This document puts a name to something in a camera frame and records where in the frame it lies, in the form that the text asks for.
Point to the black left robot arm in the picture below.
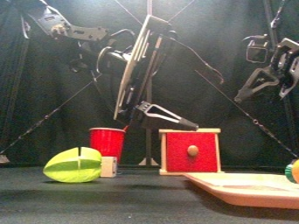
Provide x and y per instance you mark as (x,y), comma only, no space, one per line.
(77,32)

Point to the wooden box with red drawer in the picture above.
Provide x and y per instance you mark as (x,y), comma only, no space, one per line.
(183,163)

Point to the red plastic cup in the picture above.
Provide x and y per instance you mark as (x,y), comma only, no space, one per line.
(107,143)

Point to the small white block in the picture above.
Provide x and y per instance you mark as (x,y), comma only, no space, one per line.
(108,167)

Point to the orange toy carrot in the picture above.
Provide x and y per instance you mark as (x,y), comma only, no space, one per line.
(296,172)

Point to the pink cutting board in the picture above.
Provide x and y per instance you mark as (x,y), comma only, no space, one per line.
(240,195)

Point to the green split toy vegetable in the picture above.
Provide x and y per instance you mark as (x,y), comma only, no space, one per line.
(65,169)

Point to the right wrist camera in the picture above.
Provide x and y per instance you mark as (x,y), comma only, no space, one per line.
(258,38)

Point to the black frame post with foot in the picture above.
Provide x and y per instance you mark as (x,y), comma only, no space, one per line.
(148,145)

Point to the grey frame corner bracket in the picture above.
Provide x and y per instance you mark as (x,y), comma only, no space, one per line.
(4,159)

